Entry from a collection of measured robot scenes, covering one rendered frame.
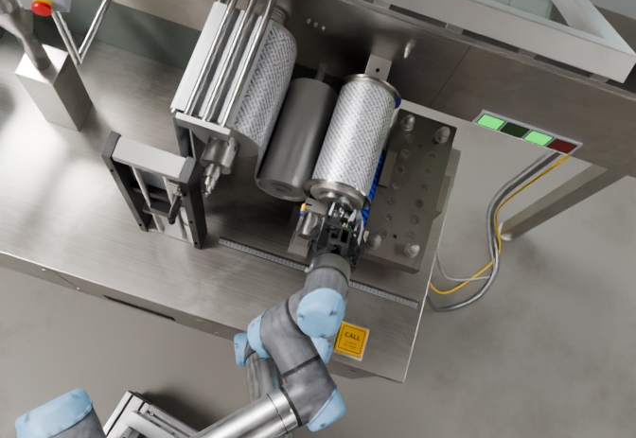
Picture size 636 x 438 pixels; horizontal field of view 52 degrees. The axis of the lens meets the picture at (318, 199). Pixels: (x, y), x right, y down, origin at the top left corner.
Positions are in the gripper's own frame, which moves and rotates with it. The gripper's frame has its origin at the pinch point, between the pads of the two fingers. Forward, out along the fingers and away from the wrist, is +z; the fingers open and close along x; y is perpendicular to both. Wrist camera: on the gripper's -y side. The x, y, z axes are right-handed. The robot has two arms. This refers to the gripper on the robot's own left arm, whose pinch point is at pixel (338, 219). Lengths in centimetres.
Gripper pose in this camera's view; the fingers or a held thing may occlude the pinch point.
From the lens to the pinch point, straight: 137.4
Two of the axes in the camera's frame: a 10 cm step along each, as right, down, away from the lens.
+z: 1.4, -5.1, 8.5
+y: 2.9, -8.0, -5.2
